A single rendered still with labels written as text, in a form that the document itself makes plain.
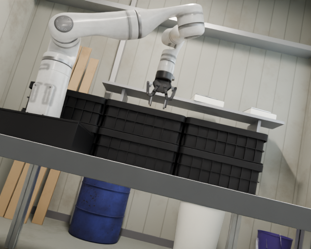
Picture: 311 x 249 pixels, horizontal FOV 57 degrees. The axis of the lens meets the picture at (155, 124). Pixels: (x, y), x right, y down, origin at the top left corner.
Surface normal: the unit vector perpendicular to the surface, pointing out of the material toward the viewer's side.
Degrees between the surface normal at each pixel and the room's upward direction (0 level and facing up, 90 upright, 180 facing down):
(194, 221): 94
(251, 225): 90
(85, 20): 80
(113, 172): 90
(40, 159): 90
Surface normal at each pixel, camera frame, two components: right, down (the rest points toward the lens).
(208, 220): 0.15, -0.08
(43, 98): -0.08, -0.23
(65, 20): 0.22, -0.29
